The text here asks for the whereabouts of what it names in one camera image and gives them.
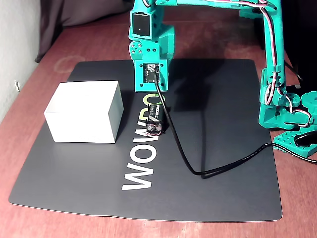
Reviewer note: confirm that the small black battery pack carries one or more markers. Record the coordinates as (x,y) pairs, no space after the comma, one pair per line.
(154,116)

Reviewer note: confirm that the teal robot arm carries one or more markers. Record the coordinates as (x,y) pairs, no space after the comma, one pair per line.
(272,49)

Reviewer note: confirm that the white open cardboard box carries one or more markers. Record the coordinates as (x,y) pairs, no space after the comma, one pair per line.
(79,111)

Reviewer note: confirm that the dark grey cloth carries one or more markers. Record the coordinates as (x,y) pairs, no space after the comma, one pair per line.
(74,12)

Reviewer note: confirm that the black mat with WOWROBO print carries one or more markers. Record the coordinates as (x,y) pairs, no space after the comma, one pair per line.
(86,173)

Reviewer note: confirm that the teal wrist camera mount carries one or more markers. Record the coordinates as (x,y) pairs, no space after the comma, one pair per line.
(138,86)

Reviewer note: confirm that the small white wall clip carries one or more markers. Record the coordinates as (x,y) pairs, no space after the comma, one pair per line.
(17,86)

